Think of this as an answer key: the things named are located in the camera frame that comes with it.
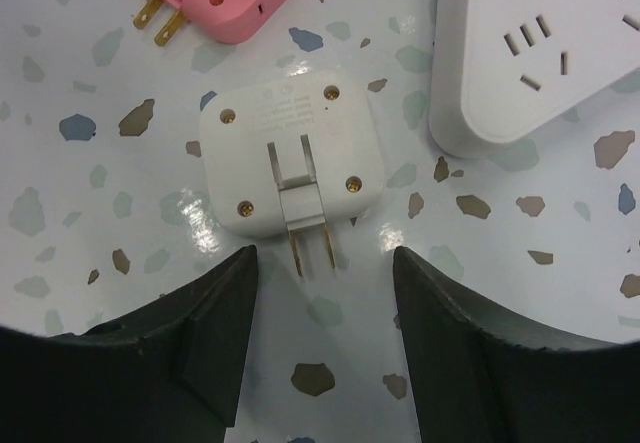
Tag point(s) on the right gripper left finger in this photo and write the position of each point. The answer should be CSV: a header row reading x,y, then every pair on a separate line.
x,y
170,371

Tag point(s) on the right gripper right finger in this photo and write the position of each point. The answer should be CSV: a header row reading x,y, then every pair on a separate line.
x,y
481,372

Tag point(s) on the white plug adapter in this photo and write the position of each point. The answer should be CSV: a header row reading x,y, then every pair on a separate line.
x,y
291,155

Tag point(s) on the white triangular power strip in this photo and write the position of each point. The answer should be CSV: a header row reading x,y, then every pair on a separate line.
x,y
503,68

